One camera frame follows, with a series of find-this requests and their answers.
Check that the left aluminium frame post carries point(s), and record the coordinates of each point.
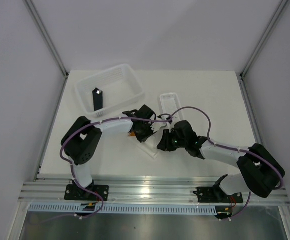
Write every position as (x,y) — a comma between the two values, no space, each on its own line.
(42,29)

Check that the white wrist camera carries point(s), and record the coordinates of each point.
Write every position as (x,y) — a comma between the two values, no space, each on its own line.
(157,126)
(171,125)

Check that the aluminium frame post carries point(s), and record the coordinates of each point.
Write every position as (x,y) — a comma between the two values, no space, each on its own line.
(42,29)
(265,36)

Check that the white paper napkin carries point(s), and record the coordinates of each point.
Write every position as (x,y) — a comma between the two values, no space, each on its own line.
(149,146)

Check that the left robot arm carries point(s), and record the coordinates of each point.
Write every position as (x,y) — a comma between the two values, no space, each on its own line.
(80,143)

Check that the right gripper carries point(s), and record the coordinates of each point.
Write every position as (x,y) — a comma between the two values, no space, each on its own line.
(165,144)

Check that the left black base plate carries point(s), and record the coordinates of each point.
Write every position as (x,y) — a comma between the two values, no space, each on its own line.
(75,193)

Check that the large white plastic basket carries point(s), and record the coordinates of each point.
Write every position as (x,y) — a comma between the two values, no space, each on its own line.
(119,86)

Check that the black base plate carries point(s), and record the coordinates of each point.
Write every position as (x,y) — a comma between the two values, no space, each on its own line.
(210,195)
(75,193)

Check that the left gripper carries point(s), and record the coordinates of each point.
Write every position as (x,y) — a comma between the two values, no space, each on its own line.
(141,138)

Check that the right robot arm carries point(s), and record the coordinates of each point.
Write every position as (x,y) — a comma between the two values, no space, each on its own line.
(259,172)

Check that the right aluminium frame post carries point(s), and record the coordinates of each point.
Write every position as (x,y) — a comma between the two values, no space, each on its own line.
(265,36)

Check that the aluminium mounting rail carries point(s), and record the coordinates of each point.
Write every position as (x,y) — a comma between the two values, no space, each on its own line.
(122,189)

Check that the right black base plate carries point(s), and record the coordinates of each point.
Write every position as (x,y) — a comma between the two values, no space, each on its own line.
(210,195)

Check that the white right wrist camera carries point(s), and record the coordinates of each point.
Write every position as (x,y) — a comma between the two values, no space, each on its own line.
(171,125)

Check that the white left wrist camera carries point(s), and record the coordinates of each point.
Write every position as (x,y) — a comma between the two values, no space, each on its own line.
(157,126)

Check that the black block in basket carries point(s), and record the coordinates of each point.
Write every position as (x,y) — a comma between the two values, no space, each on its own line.
(98,101)

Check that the white slotted cable duct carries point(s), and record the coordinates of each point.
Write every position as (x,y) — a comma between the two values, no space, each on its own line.
(115,208)

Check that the small white utensil tray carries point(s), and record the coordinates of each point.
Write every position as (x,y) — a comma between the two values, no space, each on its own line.
(170,103)

